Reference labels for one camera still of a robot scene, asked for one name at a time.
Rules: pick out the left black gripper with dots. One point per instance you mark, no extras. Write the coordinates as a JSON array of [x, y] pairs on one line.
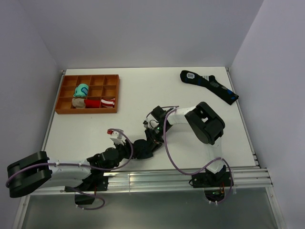
[[126, 147]]

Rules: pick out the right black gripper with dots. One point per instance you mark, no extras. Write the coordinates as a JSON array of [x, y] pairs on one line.
[[156, 141]]

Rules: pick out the navy cartoon sock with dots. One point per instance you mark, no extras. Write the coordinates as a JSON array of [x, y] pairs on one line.
[[143, 149]]

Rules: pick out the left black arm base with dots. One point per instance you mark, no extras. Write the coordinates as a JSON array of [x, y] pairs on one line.
[[86, 192]]

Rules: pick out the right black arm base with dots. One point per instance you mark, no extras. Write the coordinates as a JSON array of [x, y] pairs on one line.
[[218, 182]]

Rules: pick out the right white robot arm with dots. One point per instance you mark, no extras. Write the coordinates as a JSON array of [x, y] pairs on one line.
[[205, 123]]

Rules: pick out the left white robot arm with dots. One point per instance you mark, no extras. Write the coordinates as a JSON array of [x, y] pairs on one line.
[[38, 171]]

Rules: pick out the red white striped sock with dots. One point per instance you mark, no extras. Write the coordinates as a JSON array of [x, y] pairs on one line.
[[106, 103]]

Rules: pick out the beige rolled sock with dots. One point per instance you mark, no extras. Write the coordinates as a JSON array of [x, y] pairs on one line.
[[78, 103]]

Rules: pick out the orange compartment tray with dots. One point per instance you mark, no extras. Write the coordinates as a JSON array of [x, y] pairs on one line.
[[100, 87]]

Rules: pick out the teal rolled sock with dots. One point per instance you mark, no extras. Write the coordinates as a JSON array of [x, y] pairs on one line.
[[81, 90]]

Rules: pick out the black blue sports sock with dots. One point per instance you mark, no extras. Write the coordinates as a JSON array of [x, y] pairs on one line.
[[209, 82]]

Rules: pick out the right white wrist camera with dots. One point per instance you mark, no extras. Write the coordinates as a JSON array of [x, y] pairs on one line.
[[150, 123]]

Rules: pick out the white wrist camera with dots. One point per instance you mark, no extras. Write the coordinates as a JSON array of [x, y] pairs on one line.
[[116, 136], [150, 123]]

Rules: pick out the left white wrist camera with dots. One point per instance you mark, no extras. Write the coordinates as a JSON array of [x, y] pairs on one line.
[[116, 136]]

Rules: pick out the aluminium front rail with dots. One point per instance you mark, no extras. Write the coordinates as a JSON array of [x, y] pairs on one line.
[[172, 180]]

